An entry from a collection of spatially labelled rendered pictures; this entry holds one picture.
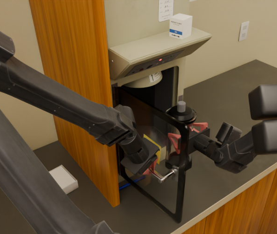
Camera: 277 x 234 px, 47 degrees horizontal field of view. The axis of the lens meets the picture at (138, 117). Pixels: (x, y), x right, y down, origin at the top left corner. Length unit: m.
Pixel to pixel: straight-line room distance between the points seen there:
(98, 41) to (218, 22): 1.21
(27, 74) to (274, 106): 0.41
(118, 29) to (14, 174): 0.63
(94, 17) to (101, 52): 0.09
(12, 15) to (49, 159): 0.61
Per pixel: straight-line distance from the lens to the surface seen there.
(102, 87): 0.90
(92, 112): 0.70
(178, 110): 1.11
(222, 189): 1.31
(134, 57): 0.91
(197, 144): 1.08
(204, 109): 1.73
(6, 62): 0.56
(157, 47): 0.97
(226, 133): 1.03
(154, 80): 1.16
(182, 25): 1.01
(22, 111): 1.45
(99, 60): 0.86
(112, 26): 0.96
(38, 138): 1.55
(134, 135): 0.82
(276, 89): 0.35
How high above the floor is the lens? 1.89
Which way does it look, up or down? 35 degrees down
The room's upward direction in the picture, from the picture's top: 1 degrees counter-clockwise
